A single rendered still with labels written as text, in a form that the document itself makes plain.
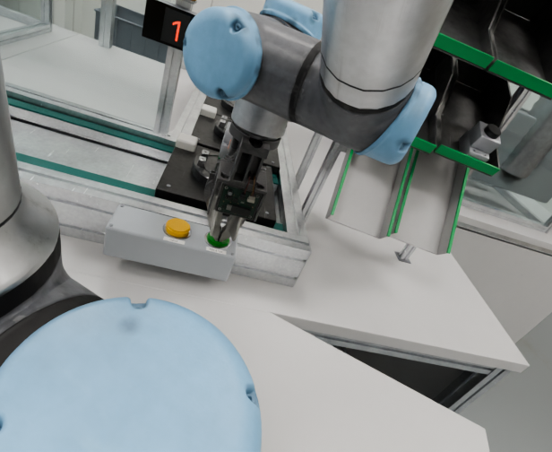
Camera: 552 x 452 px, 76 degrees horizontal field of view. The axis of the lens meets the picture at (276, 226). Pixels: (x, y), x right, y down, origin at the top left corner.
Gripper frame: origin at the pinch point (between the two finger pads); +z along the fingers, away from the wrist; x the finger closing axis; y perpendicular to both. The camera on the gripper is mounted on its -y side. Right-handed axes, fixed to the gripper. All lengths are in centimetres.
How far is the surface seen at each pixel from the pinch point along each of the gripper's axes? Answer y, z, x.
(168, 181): -13.0, 0.8, -11.2
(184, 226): 0.1, 0.6, -6.1
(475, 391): 4, 26, 73
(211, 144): -36.1, 0.8, -4.9
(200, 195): -11.3, 0.8, -4.7
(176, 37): -30.6, -21.3, -16.9
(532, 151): -78, -19, 117
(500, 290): -69, 43, 147
